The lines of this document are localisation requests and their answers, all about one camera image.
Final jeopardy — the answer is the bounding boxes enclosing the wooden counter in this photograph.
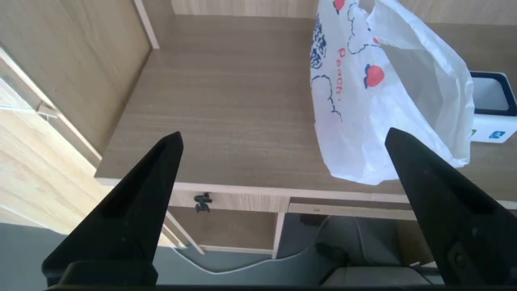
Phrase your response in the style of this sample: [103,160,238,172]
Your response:
[0,0,517,259]

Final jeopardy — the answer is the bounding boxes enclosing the white printed plastic shopping bag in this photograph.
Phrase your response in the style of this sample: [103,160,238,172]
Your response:
[309,0,476,186]

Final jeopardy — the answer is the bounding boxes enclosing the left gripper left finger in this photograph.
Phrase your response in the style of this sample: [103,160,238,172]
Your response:
[41,131,184,287]

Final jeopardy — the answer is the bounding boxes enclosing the black clip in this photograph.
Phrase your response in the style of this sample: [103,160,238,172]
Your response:
[193,192,213,213]

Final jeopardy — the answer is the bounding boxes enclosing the white cable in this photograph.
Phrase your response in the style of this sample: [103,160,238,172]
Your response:
[172,217,330,276]

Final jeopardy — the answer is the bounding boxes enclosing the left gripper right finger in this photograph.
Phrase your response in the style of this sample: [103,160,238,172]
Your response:
[384,127,517,285]

